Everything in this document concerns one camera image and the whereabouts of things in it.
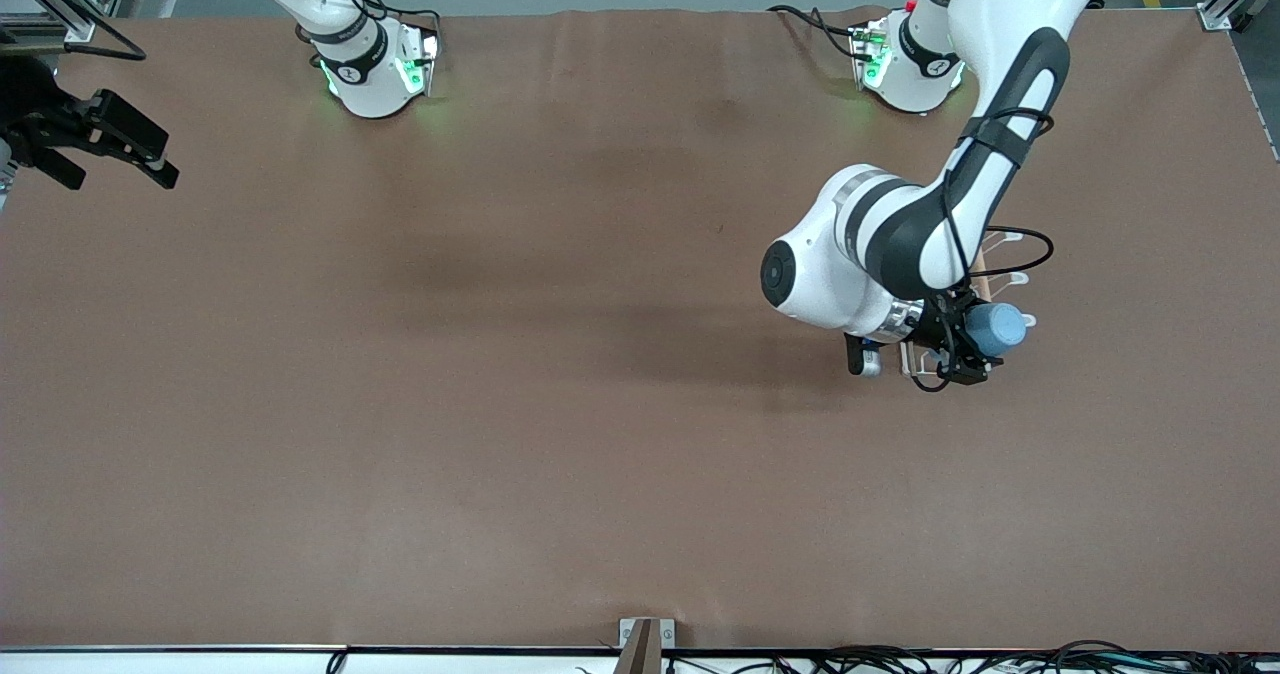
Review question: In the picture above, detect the blue plastic cup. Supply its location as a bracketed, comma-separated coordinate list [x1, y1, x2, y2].
[965, 303, 1029, 358]

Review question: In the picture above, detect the brown table cover sheet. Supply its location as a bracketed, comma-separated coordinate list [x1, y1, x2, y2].
[0, 6, 1280, 652]

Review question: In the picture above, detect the white wire cup holder rack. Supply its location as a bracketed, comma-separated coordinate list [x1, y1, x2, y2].
[897, 230, 1038, 385]

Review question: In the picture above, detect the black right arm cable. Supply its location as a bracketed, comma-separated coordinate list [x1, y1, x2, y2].
[0, 0, 147, 62]

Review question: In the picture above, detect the black cable bundle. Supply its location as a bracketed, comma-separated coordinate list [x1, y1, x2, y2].
[575, 639, 1280, 674]

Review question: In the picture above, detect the black base cable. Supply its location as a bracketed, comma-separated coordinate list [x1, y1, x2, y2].
[768, 4, 871, 60]
[290, 0, 443, 55]

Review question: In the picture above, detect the small metal bracket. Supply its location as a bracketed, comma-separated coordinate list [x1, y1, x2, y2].
[619, 617, 676, 650]

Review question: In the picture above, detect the brown wooden post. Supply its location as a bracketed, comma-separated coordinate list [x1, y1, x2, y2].
[612, 619, 663, 674]

